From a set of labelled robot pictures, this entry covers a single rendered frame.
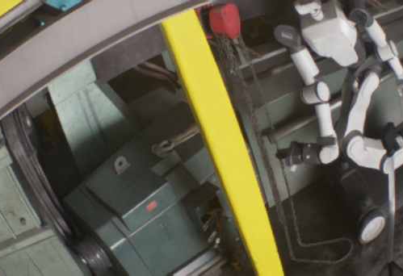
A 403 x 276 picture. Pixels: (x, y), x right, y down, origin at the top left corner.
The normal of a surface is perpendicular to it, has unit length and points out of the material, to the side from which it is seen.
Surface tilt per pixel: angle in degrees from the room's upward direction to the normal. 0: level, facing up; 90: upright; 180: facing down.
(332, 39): 102
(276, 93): 0
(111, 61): 90
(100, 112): 90
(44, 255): 90
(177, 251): 90
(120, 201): 0
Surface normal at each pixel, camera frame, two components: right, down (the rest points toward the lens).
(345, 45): -0.11, 0.79
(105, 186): -0.29, -0.75
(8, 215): 0.33, 0.51
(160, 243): 0.62, 0.33
